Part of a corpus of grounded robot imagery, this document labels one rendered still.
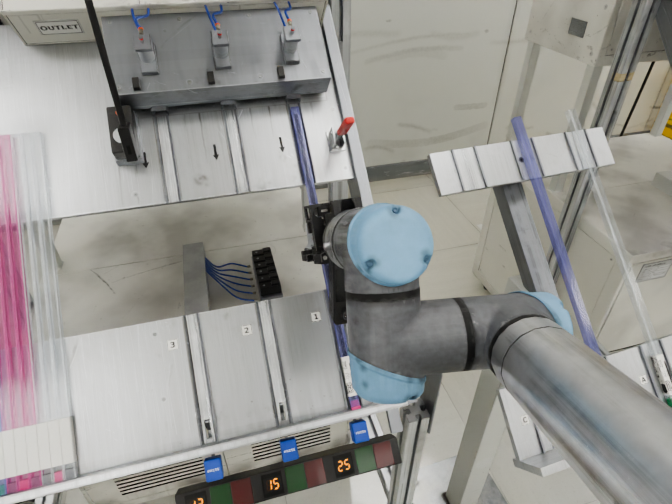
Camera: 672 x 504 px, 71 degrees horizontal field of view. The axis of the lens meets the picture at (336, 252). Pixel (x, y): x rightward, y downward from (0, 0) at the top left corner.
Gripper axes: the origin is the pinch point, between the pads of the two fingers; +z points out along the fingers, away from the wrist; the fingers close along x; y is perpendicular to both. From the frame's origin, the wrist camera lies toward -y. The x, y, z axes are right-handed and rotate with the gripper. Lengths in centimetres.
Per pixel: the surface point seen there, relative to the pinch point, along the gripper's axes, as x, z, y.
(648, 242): -94, 28, -15
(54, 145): 38.0, 6.9, 22.4
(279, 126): 2.9, 6.6, 21.6
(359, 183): -8.4, 2.3, 9.9
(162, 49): 19.5, 3.8, 34.6
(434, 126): -112, 181, 46
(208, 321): 19.5, -1.0, -7.8
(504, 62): -150, 163, 74
